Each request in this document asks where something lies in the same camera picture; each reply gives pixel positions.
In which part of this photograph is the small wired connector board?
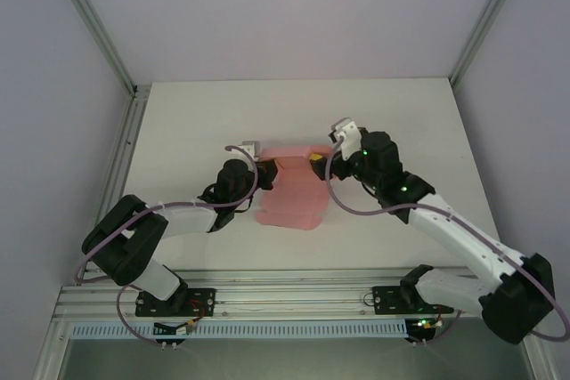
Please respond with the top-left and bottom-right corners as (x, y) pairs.
(153, 317), (200, 350)

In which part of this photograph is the pink paper box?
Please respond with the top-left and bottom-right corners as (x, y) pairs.
(256, 144), (333, 230)

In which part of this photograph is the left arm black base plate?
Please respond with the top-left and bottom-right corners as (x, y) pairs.
(134, 287), (218, 318)

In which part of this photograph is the small connector board green light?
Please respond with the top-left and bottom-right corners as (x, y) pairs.
(405, 317), (445, 348)

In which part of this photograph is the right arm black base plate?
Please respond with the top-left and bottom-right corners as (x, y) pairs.
(370, 285), (454, 315)

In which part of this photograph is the aluminium mounting rail beam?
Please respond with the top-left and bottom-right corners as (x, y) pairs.
(53, 267), (540, 321)

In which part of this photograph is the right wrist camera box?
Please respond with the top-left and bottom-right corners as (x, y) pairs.
(328, 117), (360, 152)

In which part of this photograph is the aluminium side rail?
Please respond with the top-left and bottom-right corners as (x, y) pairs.
(75, 85), (148, 286)

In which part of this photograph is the light blue slotted cable duct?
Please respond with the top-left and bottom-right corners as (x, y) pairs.
(70, 319), (409, 340)

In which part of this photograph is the grey metal lower panel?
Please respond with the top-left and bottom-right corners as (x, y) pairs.
(57, 336), (535, 380)

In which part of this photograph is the aluminium frame post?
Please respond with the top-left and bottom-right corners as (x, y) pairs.
(44, 0), (137, 96)
(447, 0), (532, 90)

